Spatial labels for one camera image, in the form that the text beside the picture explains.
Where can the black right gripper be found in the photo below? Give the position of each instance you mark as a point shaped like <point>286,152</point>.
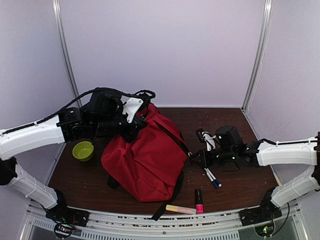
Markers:
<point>205,161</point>

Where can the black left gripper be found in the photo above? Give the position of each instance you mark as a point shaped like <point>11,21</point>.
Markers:
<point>137,123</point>

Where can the blue capped marker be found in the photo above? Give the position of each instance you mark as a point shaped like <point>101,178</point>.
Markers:
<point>217,181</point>

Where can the red student backpack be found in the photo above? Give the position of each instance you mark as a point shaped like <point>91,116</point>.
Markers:
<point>150,167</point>

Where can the pink black highlighter marker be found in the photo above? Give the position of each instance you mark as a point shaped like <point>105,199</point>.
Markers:
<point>199,201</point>

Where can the beige highlighter marker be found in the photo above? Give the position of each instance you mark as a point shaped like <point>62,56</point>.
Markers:
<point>180,209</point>

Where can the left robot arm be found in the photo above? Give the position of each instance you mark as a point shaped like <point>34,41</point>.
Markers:
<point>100,117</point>

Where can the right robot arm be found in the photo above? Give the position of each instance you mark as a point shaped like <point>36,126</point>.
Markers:
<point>226,146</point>

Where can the lime green bowl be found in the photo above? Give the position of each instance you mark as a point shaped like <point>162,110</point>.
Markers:
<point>83,151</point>

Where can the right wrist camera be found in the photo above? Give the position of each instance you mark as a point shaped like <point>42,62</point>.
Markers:
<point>206,138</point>

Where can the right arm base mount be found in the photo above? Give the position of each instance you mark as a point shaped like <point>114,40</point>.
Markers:
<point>256,215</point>

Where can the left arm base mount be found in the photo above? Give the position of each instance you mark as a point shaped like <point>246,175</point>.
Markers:
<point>72,217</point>

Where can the front aluminium rail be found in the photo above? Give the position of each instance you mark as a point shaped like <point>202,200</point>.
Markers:
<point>221,225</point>

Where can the left aluminium frame post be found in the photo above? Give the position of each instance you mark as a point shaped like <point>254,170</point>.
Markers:
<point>56,4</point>

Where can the aluminium frame post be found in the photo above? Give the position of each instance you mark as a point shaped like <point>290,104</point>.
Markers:
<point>56,4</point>
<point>261,47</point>

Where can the right aluminium frame post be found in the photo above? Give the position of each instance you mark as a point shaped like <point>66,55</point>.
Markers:
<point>261,47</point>

